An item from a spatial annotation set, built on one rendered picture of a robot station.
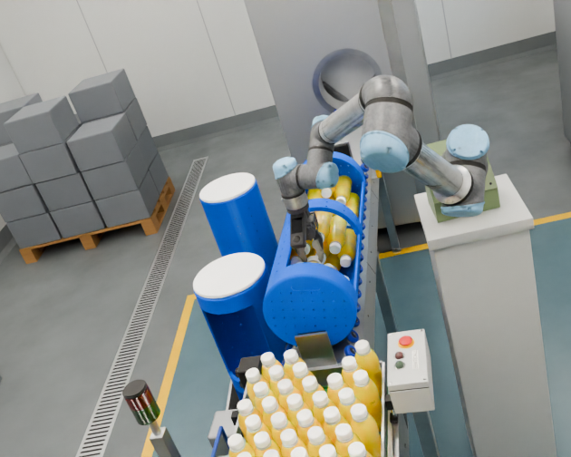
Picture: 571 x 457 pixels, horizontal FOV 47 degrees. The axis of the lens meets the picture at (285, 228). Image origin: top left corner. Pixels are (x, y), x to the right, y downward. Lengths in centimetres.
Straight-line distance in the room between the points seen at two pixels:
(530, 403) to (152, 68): 548
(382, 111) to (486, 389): 126
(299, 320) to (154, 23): 531
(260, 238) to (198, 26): 407
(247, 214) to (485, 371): 130
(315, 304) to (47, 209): 398
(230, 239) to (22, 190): 284
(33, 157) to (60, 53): 211
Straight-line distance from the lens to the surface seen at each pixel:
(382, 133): 155
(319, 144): 194
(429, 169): 171
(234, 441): 171
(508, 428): 266
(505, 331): 235
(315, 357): 203
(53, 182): 552
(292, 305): 198
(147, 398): 171
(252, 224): 309
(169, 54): 705
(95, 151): 529
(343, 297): 194
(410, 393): 169
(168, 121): 728
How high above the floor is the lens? 224
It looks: 28 degrees down
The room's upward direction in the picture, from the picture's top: 18 degrees counter-clockwise
